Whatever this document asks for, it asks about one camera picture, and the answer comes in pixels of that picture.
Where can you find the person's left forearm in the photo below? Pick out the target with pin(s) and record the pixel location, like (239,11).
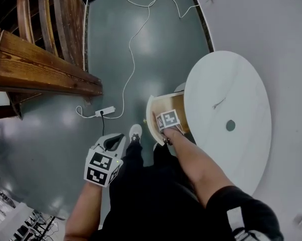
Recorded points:
(85,210)

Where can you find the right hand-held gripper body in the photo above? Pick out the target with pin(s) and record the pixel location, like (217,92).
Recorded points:
(168,119)

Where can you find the white power strip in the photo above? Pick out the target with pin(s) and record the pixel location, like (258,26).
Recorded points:
(106,111)

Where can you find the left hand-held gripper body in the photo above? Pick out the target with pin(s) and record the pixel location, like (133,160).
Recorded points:
(98,169)

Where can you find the white kidney-shaped desk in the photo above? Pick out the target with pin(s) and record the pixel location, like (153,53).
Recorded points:
(228,89)

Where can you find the person's left white shoe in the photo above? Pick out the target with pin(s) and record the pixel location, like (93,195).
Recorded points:
(135,130)

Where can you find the white cluttered storage rack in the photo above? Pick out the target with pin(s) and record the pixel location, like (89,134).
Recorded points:
(20,217)

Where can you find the small round dark object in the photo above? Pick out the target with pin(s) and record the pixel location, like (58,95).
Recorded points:
(230,125)

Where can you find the person's right forearm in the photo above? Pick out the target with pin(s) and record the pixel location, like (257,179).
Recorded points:
(191,159)

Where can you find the small thin metal object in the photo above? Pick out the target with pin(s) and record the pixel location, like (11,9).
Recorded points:
(217,105)

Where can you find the person's black clothing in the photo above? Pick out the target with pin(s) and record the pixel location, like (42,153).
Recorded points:
(153,197)

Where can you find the large wooden drawer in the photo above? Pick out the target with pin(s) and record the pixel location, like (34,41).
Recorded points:
(171,104)

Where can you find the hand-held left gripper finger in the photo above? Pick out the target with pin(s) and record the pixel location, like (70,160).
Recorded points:
(100,140)
(121,148)

